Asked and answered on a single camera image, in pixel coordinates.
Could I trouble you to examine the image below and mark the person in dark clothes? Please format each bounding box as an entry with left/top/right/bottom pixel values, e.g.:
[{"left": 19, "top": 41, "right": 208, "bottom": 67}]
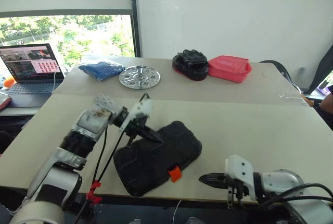
[{"left": 319, "top": 84, "right": 333, "bottom": 131}]

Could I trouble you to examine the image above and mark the blue bead bag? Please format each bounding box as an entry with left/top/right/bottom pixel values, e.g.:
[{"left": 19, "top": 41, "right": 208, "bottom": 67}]
[{"left": 78, "top": 61, "right": 126, "bottom": 82}]

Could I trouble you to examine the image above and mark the pinkish red flat case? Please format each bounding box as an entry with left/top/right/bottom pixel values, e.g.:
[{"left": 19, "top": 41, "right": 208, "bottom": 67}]
[{"left": 0, "top": 94, "right": 13, "bottom": 110}]

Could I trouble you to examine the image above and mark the red tape strip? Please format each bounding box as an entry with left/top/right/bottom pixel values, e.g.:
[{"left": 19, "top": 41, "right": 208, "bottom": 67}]
[{"left": 86, "top": 179, "right": 103, "bottom": 205}]

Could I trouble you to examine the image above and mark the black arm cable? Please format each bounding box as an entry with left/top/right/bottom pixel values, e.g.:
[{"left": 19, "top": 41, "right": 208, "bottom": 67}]
[
  {"left": 75, "top": 123, "right": 131, "bottom": 224},
  {"left": 260, "top": 182, "right": 333, "bottom": 208}
]

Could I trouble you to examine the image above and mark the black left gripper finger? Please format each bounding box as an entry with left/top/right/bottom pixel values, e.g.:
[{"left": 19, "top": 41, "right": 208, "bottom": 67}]
[
  {"left": 140, "top": 124, "right": 164, "bottom": 141},
  {"left": 136, "top": 130, "right": 162, "bottom": 144}
]

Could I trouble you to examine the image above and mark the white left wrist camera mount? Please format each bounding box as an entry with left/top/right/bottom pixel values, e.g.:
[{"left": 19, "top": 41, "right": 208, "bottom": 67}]
[{"left": 118, "top": 98, "right": 153, "bottom": 133}]

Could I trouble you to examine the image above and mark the white laptop cable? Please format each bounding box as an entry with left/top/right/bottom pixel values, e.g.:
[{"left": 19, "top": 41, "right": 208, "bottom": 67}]
[{"left": 53, "top": 65, "right": 69, "bottom": 92}]

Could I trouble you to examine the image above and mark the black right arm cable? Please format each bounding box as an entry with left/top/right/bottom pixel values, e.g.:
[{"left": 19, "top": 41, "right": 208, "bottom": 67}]
[{"left": 260, "top": 182, "right": 333, "bottom": 208}]

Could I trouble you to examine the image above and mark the round perforated metal plate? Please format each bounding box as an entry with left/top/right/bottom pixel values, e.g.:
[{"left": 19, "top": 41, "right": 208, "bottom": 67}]
[{"left": 118, "top": 65, "right": 161, "bottom": 89}]

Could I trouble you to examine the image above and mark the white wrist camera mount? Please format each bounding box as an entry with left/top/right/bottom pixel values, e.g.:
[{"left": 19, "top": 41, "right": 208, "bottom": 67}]
[
  {"left": 224, "top": 154, "right": 258, "bottom": 202},
  {"left": 118, "top": 98, "right": 153, "bottom": 133}
]

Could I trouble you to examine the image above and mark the red plastic box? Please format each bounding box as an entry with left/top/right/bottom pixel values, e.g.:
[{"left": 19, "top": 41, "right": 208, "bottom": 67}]
[{"left": 208, "top": 55, "right": 252, "bottom": 83}]

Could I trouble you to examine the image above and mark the thin white cable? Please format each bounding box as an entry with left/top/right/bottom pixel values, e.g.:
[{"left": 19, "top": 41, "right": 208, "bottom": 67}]
[{"left": 173, "top": 200, "right": 183, "bottom": 224}]

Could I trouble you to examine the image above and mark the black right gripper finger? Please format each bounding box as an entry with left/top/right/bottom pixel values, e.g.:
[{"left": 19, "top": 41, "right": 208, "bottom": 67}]
[
  {"left": 201, "top": 181, "right": 224, "bottom": 190},
  {"left": 199, "top": 173, "right": 224, "bottom": 182}
]

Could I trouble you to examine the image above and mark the black angled panel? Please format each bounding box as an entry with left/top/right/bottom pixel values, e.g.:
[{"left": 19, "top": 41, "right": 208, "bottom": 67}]
[{"left": 308, "top": 49, "right": 333, "bottom": 95}]

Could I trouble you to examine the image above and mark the dark window frame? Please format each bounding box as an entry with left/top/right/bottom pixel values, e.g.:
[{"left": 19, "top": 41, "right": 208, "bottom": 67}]
[{"left": 129, "top": 0, "right": 141, "bottom": 58}]

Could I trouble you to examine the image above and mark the open laptop computer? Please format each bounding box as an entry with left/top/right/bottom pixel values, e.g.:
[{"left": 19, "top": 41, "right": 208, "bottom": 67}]
[{"left": 0, "top": 43, "right": 66, "bottom": 95}]

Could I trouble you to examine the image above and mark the black gadget pile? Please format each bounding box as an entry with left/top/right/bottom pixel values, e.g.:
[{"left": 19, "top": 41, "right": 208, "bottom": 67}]
[{"left": 176, "top": 49, "right": 208, "bottom": 69}]

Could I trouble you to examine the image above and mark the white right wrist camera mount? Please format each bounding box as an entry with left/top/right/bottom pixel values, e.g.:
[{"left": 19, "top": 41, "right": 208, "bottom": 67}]
[{"left": 224, "top": 154, "right": 258, "bottom": 202}]

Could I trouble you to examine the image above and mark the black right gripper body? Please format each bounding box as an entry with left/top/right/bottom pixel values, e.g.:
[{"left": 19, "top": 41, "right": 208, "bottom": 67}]
[{"left": 222, "top": 173, "right": 250, "bottom": 209}]

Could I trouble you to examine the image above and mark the black plastic tool case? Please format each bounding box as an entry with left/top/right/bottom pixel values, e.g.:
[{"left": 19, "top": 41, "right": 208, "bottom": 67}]
[{"left": 112, "top": 120, "right": 203, "bottom": 198}]

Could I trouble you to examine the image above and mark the small orange fuzzy object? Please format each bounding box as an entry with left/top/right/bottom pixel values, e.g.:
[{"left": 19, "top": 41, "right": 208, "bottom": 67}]
[{"left": 3, "top": 76, "right": 16, "bottom": 89}]

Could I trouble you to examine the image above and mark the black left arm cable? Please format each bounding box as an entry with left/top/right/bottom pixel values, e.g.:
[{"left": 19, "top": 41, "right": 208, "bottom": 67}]
[{"left": 75, "top": 123, "right": 131, "bottom": 224}]

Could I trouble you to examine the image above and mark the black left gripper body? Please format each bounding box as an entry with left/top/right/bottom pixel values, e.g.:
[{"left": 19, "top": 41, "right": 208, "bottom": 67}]
[{"left": 124, "top": 116, "right": 149, "bottom": 136}]

